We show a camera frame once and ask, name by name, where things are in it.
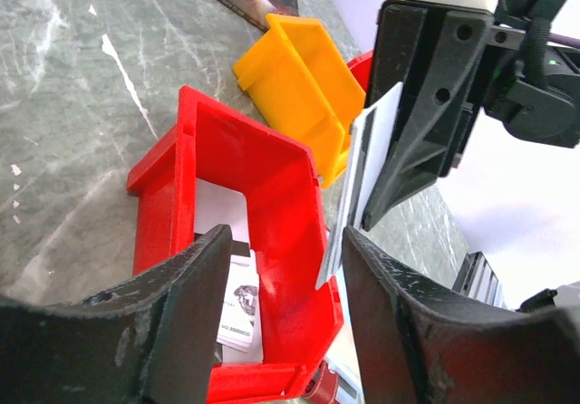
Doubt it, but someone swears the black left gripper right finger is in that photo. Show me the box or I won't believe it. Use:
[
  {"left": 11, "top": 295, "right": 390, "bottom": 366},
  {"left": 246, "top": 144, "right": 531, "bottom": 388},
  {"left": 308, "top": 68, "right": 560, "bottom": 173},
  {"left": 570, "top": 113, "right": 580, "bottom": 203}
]
[{"left": 342, "top": 227, "right": 579, "bottom": 403}]

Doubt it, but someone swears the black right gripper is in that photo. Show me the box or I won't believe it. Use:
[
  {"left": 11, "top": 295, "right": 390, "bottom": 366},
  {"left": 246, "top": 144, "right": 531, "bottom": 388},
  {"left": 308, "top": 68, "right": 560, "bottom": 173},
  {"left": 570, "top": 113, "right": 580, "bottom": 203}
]
[{"left": 362, "top": 0, "right": 579, "bottom": 230}]

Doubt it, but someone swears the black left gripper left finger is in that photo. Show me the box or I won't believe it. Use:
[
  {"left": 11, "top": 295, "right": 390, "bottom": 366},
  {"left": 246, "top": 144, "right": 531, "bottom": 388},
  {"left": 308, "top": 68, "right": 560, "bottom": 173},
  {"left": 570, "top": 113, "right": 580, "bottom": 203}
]
[{"left": 1, "top": 225, "right": 233, "bottom": 403}]

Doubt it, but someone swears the white striped credit card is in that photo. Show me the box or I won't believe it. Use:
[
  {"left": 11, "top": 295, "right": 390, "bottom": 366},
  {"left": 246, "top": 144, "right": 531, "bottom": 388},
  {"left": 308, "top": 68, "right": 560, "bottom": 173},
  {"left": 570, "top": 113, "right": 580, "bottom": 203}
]
[{"left": 315, "top": 82, "right": 403, "bottom": 289}]

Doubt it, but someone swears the yellow plastic bin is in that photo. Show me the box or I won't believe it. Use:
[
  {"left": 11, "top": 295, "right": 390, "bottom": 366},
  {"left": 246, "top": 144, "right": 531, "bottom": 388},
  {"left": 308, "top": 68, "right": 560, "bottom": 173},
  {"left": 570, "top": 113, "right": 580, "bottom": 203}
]
[{"left": 233, "top": 14, "right": 365, "bottom": 188}]

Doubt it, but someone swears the red plastic bin with cards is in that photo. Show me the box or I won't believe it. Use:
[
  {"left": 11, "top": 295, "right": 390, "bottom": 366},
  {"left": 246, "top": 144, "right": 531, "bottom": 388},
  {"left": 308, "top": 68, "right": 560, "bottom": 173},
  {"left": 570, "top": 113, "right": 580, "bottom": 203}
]
[{"left": 126, "top": 86, "right": 343, "bottom": 403}]

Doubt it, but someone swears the red leather card holder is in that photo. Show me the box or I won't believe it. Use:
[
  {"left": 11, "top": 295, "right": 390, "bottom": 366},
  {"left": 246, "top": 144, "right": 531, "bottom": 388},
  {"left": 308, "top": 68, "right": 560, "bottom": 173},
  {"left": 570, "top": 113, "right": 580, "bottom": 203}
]
[{"left": 302, "top": 323, "right": 364, "bottom": 403}]

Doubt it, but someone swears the aluminium mounting rail frame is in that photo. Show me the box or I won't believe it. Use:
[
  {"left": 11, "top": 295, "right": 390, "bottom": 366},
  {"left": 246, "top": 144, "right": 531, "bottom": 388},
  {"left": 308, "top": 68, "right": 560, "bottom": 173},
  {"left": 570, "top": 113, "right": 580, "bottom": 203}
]
[{"left": 452, "top": 252, "right": 507, "bottom": 309}]

